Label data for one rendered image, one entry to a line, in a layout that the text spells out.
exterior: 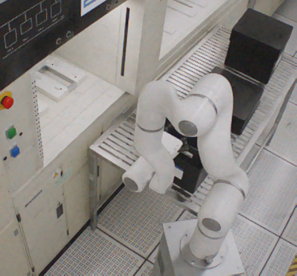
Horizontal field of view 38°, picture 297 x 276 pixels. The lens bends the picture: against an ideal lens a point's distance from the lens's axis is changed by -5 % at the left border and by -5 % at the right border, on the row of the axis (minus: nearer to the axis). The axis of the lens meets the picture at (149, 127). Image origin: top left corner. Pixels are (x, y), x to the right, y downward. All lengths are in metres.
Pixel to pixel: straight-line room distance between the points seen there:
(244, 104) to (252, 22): 0.54
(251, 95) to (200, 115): 1.14
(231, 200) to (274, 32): 1.29
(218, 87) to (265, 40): 1.21
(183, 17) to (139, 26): 0.84
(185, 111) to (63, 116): 0.95
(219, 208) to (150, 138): 0.30
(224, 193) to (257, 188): 1.58
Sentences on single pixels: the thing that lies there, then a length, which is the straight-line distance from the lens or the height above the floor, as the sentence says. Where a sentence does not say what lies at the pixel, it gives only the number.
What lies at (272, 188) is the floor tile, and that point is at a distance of 3.06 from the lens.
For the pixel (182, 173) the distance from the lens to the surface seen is 1.87.
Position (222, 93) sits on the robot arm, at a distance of 1.25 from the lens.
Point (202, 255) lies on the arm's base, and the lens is 1.75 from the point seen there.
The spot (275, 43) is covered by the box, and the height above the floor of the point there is 1.01.
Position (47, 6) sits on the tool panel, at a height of 1.59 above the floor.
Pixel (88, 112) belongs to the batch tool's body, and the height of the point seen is 0.87.
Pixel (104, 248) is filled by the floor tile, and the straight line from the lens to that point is 2.62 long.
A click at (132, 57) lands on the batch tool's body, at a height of 1.09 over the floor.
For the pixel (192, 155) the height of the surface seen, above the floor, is 0.95.
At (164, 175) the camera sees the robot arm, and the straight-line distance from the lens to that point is 1.49.
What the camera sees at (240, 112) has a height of 0.86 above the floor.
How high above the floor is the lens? 2.34
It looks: 48 degrees down
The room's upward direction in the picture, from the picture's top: 9 degrees clockwise
